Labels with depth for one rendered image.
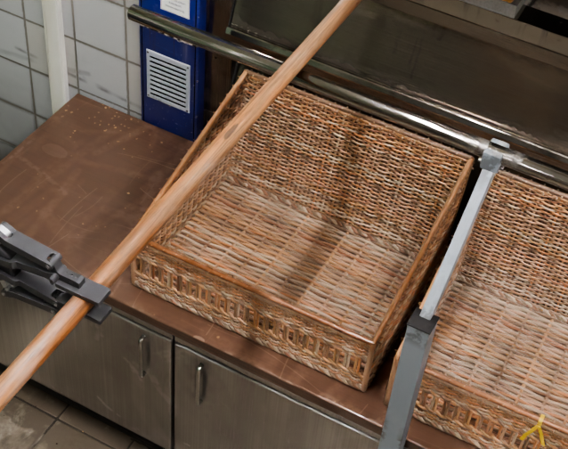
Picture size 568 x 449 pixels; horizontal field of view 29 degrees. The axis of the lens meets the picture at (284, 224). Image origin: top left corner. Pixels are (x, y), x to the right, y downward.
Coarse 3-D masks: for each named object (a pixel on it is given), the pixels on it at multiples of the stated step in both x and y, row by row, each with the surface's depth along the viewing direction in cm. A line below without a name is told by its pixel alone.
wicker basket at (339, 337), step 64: (256, 128) 247; (320, 128) 240; (384, 128) 233; (256, 192) 253; (320, 192) 247; (448, 192) 233; (192, 256) 238; (256, 256) 239; (320, 256) 240; (384, 256) 242; (256, 320) 219; (320, 320) 209; (384, 320) 208
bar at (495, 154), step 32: (192, 32) 197; (256, 64) 193; (352, 96) 187; (416, 128) 184; (448, 128) 183; (480, 160) 182; (512, 160) 179; (480, 192) 182; (448, 256) 182; (416, 320) 182; (416, 352) 184; (416, 384) 190; (384, 448) 206
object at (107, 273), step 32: (352, 0) 201; (320, 32) 193; (288, 64) 186; (256, 96) 179; (224, 128) 173; (192, 192) 165; (160, 224) 158; (128, 256) 153; (64, 320) 143; (32, 352) 139; (0, 384) 135
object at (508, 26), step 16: (416, 0) 214; (432, 0) 212; (448, 0) 211; (464, 16) 211; (480, 16) 209; (496, 16) 208; (528, 16) 207; (544, 16) 207; (512, 32) 208; (528, 32) 206; (544, 32) 205; (560, 32) 204; (560, 48) 205
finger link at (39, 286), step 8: (0, 272) 151; (24, 272) 152; (8, 280) 151; (16, 280) 151; (24, 280) 151; (32, 280) 151; (40, 280) 152; (24, 288) 152; (32, 288) 151; (40, 288) 151; (48, 288) 151; (56, 288) 151; (40, 296) 151; (48, 296) 150; (56, 296) 152; (56, 304) 150
